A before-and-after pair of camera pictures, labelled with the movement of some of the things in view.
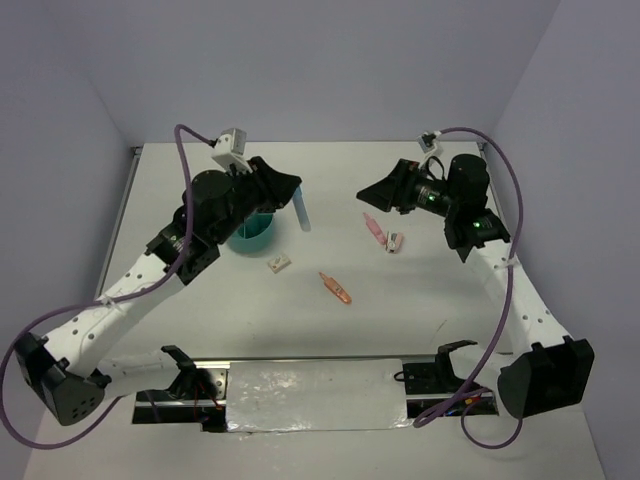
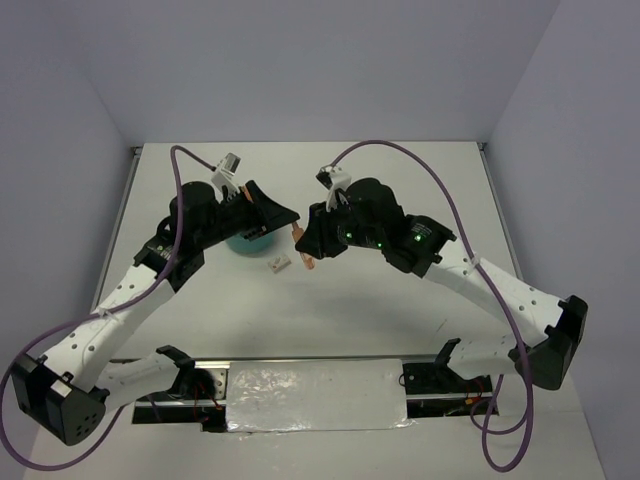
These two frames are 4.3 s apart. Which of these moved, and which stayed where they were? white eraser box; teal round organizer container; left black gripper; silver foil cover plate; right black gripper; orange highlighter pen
Moved: right black gripper; orange highlighter pen; left black gripper
Stayed: teal round organizer container; white eraser box; silver foil cover plate
